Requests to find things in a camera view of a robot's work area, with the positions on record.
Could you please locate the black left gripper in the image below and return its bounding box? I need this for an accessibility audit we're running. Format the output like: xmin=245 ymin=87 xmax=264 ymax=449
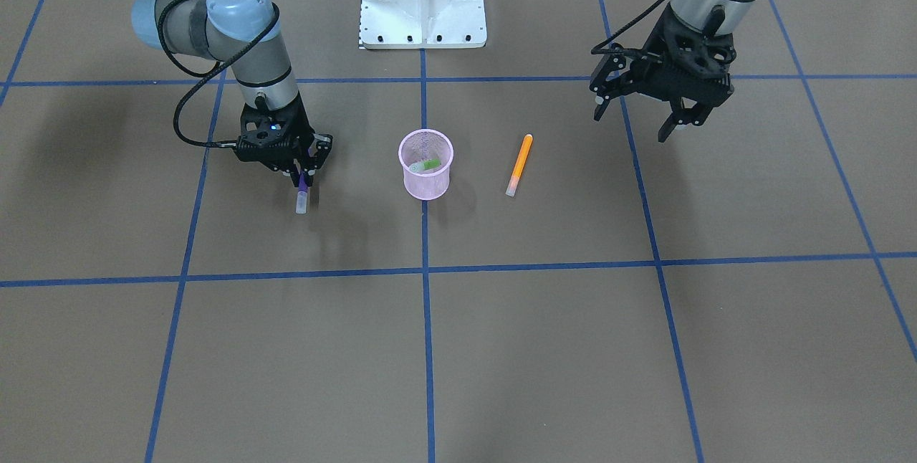
xmin=589 ymin=4 xmax=736 ymax=143

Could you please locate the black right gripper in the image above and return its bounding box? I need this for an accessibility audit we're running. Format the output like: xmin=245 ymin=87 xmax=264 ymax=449
xmin=235 ymin=101 xmax=333 ymax=189

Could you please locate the purple marker pen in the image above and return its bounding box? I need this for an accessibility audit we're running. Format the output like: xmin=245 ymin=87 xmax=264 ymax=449
xmin=295 ymin=148 xmax=317 ymax=215

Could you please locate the orange marker pen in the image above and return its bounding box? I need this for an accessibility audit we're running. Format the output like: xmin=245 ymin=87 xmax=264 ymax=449
xmin=505 ymin=133 xmax=534 ymax=196

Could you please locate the green marker pen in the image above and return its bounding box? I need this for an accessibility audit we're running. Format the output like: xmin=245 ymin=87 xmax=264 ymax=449
xmin=408 ymin=158 xmax=441 ymax=173

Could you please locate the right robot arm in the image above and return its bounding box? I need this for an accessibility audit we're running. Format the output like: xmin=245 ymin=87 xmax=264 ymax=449
xmin=131 ymin=0 xmax=333 ymax=192

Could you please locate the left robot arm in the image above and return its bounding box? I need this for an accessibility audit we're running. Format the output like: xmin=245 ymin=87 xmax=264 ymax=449
xmin=590 ymin=0 xmax=757 ymax=142

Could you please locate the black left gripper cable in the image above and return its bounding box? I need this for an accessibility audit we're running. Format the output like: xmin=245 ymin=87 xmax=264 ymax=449
xmin=591 ymin=0 xmax=681 ymax=57

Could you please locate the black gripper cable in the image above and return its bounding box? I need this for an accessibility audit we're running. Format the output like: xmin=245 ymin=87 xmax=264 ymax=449
xmin=591 ymin=0 xmax=681 ymax=57
xmin=158 ymin=0 xmax=282 ymax=148

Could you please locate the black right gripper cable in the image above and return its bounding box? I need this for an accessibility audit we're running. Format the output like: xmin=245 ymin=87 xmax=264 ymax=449
xmin=158 ymin=0 xmax=282 ymax=148

